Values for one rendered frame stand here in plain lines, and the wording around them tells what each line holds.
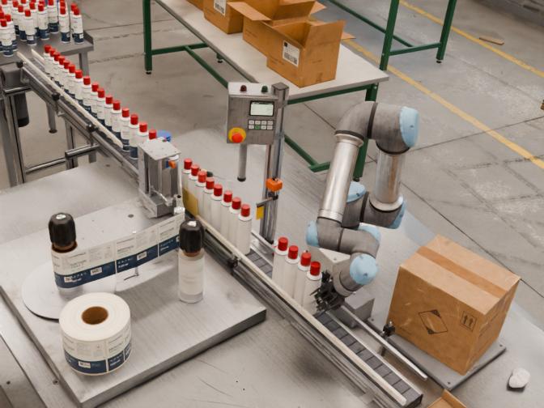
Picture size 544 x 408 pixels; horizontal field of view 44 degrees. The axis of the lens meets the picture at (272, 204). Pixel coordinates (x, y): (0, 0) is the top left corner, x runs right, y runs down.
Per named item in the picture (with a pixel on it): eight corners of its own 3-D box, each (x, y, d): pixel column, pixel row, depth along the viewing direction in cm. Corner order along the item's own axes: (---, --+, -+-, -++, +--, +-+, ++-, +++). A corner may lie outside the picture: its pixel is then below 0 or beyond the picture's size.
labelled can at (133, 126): (127, 156, 299) (125, 114, 287) (138, 153, 302) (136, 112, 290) (133, 161, 296) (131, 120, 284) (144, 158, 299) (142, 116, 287)
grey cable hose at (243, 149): (235, 179, 255) (237, 129, 243) (242, 176, 257) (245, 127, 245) (240, 183, 253) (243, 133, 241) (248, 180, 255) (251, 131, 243)
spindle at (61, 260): (51, 283, 228) (40, 214, 212) (75, 273, 233) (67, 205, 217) (62, 298, 223) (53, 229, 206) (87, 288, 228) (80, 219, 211)
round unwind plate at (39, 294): (6, 280, 230) (6, 277, 229) (91, 248, 246) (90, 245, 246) (45, 335, 211) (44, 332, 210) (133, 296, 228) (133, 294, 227)
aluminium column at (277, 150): (257, 242, 264) (270, 84, 226) (267, 238, 267) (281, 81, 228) (265, 248, 262) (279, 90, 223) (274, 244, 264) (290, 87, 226)
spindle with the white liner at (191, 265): (172, 291, 231) (172, 221, 214) (194, 281, 236) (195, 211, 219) (187, 307, 226) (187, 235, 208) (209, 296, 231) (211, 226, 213)
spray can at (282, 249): (268, 284, 238) (272, 238, 226) (279, 278, 240) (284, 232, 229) (277, 292, 234) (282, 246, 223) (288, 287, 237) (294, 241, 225)
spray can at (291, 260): (278, 295, 234) (282, 248, 222) (286, 286, 237) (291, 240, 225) (290, 301, 231) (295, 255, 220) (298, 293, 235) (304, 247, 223)
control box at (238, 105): (226, 130, 242) (227, 81, 231) (273, 132, 244) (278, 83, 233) (226, 145, 234) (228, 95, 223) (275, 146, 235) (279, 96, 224)
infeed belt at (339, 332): (124, 163, 301) (123, 156, 299) (140, 159, 305) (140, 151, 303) (400, 417, 200) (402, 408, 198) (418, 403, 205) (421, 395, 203)
